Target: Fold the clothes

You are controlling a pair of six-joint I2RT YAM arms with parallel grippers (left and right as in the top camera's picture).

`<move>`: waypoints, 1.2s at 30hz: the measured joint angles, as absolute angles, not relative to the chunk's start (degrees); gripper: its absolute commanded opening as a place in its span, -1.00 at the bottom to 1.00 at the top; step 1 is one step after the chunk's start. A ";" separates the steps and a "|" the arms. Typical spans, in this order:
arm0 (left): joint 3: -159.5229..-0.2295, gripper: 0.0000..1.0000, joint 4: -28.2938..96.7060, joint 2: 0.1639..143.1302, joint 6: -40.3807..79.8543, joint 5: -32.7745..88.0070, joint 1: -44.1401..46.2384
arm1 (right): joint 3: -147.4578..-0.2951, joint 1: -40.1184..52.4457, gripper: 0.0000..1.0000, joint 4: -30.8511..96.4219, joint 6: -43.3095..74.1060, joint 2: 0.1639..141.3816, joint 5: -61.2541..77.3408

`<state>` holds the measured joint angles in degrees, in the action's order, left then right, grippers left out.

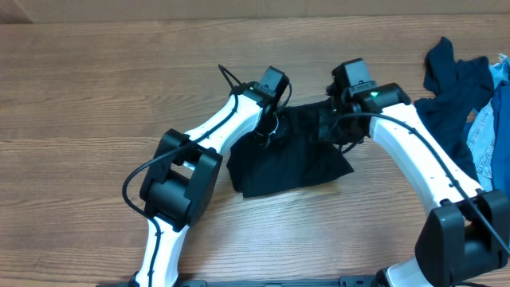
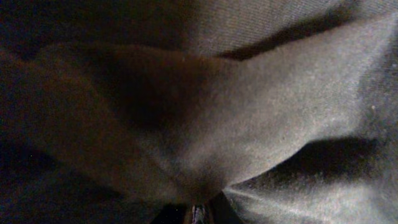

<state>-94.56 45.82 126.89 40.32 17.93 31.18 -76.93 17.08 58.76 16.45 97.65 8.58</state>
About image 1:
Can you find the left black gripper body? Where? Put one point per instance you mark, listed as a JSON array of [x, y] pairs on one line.
[[280, 127]]

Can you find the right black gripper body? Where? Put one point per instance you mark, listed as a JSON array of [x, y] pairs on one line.
[[336, 125]]

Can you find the black t-shirt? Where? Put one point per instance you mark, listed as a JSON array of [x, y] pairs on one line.
[[295, 156]]

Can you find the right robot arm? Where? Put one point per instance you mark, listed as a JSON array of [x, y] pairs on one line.
[[465, 233]]

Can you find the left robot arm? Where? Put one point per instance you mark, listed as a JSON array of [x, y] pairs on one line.
[[173, 189]]

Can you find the dark navy shirt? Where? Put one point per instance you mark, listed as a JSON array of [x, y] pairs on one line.
[[458, 88]]

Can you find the light blue denim jeans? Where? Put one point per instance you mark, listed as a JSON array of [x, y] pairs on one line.
[[481, 137]]

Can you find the blue garment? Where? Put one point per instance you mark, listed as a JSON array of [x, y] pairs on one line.
[[500, 156]]

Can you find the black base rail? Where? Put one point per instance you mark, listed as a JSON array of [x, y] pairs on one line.
[[263, 283]]

